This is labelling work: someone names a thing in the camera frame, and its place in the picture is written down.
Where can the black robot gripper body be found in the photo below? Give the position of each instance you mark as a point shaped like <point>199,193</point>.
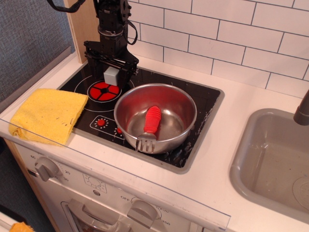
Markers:
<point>113,51</point>

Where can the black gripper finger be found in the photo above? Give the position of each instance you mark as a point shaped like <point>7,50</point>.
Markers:
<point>124,75</point>
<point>97,67</point>

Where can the light blue cube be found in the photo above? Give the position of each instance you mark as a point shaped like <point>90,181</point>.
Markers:
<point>111,76</point>

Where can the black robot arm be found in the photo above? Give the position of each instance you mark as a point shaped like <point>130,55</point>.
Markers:
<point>116,33</point>

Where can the light wooden side panel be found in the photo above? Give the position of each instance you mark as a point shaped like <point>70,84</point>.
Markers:
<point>84,27</point>

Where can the black toy stovetop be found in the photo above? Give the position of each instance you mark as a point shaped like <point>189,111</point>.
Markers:
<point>97,121</point>

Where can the stainless steel pot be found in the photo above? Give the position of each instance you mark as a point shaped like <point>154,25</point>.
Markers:
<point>178,114</point>

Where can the yellow folded cloth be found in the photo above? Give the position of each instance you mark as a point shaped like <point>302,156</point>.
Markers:
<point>48,116</point>

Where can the grey left oven knob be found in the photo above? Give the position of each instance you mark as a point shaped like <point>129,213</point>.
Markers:
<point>46,168</point>

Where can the grey oven knob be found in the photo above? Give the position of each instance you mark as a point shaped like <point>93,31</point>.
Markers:
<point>142,213</point>
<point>46,168</point>

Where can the white toy oven front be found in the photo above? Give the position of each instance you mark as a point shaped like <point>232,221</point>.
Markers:
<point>78,201</point>

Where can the grey right oven knob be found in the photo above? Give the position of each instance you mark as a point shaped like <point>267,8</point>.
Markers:
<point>142,213</point>

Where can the grey plastic sink basin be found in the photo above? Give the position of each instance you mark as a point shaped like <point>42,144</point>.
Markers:
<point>271,164</point>

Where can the orange yellow fabric object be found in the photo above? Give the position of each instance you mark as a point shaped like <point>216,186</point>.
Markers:
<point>21,227</point>

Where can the grey faucet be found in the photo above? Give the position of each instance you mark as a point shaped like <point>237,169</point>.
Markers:
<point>301,115</point>

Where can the red handled metal fork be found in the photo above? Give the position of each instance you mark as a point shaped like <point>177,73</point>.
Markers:
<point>147,140</point>

